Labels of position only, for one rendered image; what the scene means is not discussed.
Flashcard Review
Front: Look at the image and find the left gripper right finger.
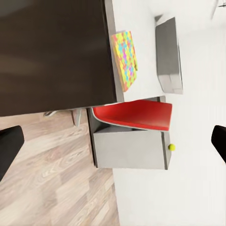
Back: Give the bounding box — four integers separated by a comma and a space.
211, 125, 226, 163

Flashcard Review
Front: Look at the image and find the jigsaw puzzle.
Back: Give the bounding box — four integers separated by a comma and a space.
110, 31, 138, 93

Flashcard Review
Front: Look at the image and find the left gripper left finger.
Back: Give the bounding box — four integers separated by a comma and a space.
0, 125, 24, 181

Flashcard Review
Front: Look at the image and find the toy box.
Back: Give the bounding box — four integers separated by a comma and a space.
155, 17, 184, 95

